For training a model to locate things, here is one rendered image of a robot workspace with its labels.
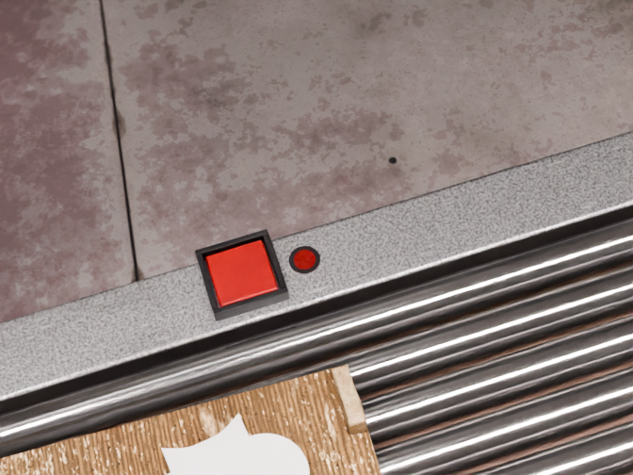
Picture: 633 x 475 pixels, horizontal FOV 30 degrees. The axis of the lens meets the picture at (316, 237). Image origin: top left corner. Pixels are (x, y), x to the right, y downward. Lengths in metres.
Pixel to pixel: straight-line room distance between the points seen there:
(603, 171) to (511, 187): 0.10
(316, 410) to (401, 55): 1.50
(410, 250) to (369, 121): 1.23
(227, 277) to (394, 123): 1.27
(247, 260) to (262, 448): 0.20
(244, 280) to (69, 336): 0.18
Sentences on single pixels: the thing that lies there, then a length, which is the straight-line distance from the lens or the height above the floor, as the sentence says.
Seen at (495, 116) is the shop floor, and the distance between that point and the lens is 2.42.
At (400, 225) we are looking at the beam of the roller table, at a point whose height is 0.92.
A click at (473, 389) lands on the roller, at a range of 1.13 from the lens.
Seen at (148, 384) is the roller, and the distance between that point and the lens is 1.15.
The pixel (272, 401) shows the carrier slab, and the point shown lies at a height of 0.94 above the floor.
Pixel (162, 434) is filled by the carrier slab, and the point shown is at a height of 0.94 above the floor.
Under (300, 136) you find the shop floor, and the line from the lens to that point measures 2.39.
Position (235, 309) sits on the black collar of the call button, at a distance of 1.16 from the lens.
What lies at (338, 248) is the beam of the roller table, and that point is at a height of 0.92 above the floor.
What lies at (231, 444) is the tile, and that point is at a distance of 1.08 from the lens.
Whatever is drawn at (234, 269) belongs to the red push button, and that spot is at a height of 0.93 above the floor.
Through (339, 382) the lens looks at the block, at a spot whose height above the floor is 0.96.
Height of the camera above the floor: 1.96
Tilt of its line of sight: 60 degrees down
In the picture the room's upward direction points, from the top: 6 degrees counter-clockwise
